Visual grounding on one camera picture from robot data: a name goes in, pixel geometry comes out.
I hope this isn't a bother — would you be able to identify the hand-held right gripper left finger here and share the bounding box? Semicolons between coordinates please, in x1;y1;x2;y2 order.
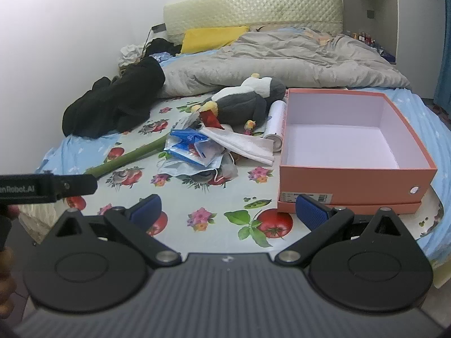
42;194;182;268

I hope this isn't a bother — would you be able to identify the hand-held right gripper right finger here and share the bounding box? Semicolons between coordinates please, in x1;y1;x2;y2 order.
274;193;411;268

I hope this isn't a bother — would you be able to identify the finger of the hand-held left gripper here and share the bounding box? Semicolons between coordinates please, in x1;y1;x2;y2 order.
53;173;100;198

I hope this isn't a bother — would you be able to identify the pink cardboard box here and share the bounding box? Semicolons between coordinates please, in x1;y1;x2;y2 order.
277;88;438;216

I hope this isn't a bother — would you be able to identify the blue red printed plastic bag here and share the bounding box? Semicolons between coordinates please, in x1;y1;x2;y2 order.
165;128;226;168

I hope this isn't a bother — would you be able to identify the white paper towel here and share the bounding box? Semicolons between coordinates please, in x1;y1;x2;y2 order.
198;126;276;167

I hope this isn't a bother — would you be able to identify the person's left hand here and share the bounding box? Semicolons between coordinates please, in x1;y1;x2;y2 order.
0;206;21;307

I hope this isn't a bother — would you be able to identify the green massage brush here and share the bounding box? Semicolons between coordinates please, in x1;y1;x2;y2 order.
85;135;174;179

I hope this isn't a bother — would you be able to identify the black clothing pile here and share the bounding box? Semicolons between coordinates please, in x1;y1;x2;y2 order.
62;56;166;139

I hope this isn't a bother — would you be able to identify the white lint roller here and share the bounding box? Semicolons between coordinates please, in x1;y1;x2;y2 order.
264;100;289;152

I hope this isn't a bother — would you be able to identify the grey penguin plush toy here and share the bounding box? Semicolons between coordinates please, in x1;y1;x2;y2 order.
196;73;287;130

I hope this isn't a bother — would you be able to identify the white crumpled cloth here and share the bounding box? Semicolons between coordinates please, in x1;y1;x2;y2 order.
119;44;146;66

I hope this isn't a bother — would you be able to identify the grey duvet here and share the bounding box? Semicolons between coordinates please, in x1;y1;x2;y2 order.
158;26;412;98

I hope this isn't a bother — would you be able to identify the small black garment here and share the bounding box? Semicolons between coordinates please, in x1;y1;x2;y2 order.
144;37;183;57

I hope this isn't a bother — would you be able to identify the blue box on shelf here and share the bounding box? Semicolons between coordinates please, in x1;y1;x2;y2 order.
378;47;397;65

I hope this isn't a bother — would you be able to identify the yellow pillow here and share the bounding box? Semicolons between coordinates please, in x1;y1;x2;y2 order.
181;25;249;54

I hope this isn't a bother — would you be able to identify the row of small bottles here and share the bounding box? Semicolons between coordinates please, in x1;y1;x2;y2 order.
346;31;378;47

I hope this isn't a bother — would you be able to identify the blue curtain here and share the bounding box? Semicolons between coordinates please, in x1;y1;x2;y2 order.
433;39;451;107

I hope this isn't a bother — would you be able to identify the cream padded headboard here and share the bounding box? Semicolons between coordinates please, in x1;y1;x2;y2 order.
163;0;344;41

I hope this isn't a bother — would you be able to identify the white wardrobe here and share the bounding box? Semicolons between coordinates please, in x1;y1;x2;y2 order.
341;0;451;100

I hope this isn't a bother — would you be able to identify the black charger with cable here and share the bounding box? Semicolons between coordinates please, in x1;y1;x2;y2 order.
142;23;166;59

